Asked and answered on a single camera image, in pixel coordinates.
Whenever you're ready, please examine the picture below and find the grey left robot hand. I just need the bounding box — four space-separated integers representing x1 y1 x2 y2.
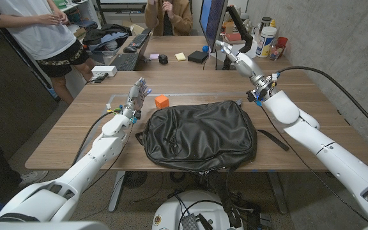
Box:
121 77 153 119

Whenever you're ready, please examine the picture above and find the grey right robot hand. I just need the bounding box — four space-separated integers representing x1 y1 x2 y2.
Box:
215 40 270 93

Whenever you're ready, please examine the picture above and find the orange block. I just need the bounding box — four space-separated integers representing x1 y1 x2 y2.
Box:
154 94 170 110

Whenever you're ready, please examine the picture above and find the clear glass cup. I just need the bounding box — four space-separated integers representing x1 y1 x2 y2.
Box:
268 43 284 61

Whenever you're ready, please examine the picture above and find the black leather backpack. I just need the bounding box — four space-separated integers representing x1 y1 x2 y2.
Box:
135 100 290 228

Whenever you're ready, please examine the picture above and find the white wipes canister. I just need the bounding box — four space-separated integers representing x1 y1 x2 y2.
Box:
255 26 278 59

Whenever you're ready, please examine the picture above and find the red book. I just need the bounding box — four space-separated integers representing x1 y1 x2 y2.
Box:
224 33 243 42

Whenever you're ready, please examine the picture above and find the white desk riser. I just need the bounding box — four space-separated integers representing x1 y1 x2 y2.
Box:
210 43 257 63

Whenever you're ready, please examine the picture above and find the black laptop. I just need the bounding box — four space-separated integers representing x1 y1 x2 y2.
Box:
109 28 153 72

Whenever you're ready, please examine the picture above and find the black plug adapter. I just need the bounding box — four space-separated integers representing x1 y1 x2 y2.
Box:
93 72 110 84

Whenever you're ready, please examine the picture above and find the white power strip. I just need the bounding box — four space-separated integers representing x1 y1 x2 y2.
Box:
91 65 118 78

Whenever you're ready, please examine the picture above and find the small black box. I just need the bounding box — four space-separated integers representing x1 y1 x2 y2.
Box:
187 50 210 64

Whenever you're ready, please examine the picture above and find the computer monitor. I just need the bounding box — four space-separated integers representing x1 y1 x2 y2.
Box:
199 0 229 54

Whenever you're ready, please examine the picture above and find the black keyboard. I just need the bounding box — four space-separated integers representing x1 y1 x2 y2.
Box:
129 33 149 49

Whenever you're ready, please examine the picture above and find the black bag with clothes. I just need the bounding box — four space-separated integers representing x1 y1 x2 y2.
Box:
82 23 133 54

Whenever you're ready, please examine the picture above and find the seated person in brown jacket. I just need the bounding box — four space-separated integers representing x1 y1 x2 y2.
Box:
144 0 194 36

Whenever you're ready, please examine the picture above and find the black round fan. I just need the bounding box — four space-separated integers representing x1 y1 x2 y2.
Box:
123 171 148 189

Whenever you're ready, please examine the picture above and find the white shelf unit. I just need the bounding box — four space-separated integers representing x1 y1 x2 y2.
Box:
51 0 102 31

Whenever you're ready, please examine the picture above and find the grey table leg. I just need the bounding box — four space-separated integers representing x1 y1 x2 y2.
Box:
108 171 127 213
266 171 289 215

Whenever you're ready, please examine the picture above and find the standing person in white t-shirt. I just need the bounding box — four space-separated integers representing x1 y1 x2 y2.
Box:
0 0 97 105

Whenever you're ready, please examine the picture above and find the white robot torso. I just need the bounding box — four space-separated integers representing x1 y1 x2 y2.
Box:
151 190 245 230

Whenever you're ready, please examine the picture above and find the dark brown panel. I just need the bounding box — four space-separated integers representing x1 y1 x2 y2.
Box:
0 19 60 160

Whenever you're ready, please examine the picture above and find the person in dark trousers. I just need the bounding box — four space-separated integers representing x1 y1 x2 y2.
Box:
0 124 49 205

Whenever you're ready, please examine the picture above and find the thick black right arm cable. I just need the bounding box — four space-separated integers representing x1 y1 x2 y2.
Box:
276 65 368 140

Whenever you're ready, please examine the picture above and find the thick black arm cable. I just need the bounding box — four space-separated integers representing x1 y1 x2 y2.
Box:
71 111 119 169
276 65 368 140

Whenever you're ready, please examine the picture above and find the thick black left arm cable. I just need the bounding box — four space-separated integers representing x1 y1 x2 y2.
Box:
71 111 119 169

